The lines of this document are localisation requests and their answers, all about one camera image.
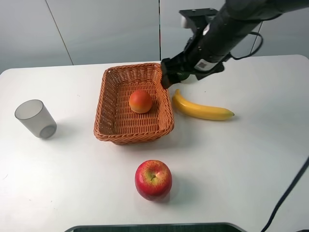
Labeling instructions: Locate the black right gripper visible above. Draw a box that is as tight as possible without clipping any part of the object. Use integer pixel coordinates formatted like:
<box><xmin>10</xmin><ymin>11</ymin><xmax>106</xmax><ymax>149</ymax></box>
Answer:
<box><xmin>161</xmin><ymin>40</ymin><xmax>225</xmax><ymax>89</ymax></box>

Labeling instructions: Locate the dark green avocado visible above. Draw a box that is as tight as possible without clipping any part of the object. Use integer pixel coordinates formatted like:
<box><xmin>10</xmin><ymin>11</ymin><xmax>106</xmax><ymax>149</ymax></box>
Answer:
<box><xmin>176</xmin><ymin>72</ymin><xmax>190</xmax><ymax>82</ymax></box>

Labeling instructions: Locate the orange fruit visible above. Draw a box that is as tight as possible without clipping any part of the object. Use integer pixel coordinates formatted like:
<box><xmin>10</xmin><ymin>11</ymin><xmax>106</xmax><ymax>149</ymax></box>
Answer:
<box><xmin>129</xmin><ymin>90</ymin><xmax>153</xmax><ymax>114</ymax></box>

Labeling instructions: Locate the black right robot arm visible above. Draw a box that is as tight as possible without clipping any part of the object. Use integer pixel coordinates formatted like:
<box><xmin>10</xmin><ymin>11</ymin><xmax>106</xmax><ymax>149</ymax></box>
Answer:
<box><xmin>161</xmin><ymin>0</ymin><xmax>309</xmax><ymax>89</ymax></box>

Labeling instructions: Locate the orange wicker basket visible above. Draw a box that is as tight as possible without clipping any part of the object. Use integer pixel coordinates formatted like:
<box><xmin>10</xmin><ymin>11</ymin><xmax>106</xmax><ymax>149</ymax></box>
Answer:
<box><xmin>94</xmin><ymin>63</ymin><xmax>174</xmax><ymax>145</ymax></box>

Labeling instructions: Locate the yellow banana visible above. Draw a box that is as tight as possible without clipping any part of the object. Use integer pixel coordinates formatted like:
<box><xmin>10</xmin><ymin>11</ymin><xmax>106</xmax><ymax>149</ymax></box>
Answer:
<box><xmin>172</xmin><ymin>89</ymin><xmax>235</xmax><ymax>121</ymax></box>

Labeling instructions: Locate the red apple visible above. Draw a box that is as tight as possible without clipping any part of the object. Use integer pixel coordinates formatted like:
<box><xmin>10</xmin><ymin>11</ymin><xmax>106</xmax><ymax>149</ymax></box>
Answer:
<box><xmin>135</xmin><ymin>159</ymin><xmax>172</xmax><ymax>201</ymax></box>

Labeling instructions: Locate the grey translucent plastic cup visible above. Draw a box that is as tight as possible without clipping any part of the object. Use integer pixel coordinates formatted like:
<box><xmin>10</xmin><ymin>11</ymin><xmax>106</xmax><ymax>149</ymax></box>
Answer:
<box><xmin>14</xmin><ymin>99</ymin><xmax>57</xmax><ymax>139</ymax></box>

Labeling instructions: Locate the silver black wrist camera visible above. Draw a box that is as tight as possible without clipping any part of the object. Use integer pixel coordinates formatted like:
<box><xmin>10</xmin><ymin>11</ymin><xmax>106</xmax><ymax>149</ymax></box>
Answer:
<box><xmin>179</xmin><ymin>8</ymin><xmax>218</xmax><ymax>33</ymax></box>

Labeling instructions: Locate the black camera cable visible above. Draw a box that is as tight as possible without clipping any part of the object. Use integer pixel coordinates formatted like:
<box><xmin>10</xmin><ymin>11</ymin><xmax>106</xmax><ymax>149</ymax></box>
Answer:
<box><xmin>260</xmin><ymin>157</ymin><xmax>309</xmax><ymax>232</ymax></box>

